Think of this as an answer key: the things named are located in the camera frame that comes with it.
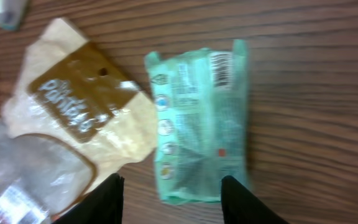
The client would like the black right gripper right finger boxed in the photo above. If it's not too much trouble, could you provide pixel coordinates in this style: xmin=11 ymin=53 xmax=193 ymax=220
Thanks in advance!
xmin=221 ymin=175 xmax=288 ymax=224

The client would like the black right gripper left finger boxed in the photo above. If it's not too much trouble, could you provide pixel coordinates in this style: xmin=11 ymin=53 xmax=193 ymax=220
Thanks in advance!
xmin=53 ymin=173 xmax=124 ymax=224

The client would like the beige brown snack pouch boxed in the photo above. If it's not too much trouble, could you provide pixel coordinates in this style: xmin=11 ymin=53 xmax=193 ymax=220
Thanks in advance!
xmin=0 ymin=18 xmax=157 ymax=223

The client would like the teal snack packet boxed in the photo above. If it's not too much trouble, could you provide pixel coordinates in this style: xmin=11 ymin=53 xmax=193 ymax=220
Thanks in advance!
xmin=144 ymin=39 xmax=249 ymax=205

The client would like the small teal box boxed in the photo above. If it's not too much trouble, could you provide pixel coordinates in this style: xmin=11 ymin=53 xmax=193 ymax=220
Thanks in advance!
xmin=0 ymin=0 xmax=29 ymax=30

